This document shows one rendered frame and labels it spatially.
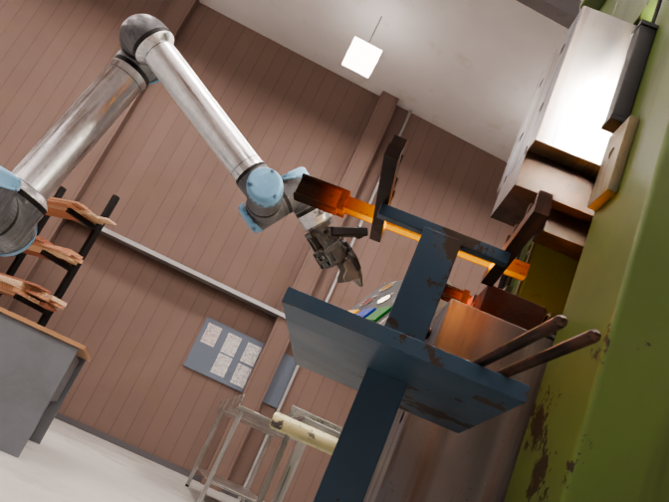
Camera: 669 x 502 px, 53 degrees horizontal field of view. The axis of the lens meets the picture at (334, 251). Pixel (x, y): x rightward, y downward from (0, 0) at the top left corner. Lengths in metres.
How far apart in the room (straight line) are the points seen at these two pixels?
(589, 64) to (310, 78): 9.99
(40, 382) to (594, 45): 3.63
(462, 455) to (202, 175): 9.58
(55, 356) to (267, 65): 7.94
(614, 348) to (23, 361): 3.83
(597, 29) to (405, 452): 1.10
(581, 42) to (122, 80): 1.18
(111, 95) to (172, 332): 8.21
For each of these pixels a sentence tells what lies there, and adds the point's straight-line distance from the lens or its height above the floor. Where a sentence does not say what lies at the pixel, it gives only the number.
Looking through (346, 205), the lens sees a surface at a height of 0.95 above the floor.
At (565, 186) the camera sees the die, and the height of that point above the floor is 1.31.
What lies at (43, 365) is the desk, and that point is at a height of 0.52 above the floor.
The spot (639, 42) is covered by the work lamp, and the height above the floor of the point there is 1.58.
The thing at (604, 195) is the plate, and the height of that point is 1.18.
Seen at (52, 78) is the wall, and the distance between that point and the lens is 11.37.
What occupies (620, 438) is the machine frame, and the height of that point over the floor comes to 0.73.
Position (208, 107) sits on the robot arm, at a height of 1.24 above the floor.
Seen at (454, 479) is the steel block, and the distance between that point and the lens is 1.24.
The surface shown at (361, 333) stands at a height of 0.68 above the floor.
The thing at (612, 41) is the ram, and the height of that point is 1.69.
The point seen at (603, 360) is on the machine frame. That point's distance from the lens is 1.06.
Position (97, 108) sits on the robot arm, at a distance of 1.95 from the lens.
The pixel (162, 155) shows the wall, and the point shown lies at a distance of 10.73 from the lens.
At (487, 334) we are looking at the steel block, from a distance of 1.29.
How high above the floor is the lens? 0.50
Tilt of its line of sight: 19 degrees up
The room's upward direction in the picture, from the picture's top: 24 degrees clockwise
